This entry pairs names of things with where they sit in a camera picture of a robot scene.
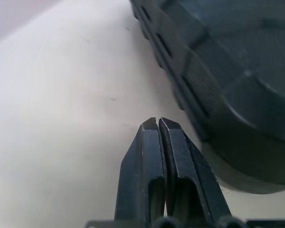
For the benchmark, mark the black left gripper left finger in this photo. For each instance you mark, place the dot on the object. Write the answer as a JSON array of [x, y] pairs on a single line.
[[135, 180]]

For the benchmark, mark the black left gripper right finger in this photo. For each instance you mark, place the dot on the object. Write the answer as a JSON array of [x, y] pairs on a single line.
[[190, 175]]

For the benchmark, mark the black plastic tool case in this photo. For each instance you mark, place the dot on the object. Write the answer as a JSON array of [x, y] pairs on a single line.
[[228, 83]]

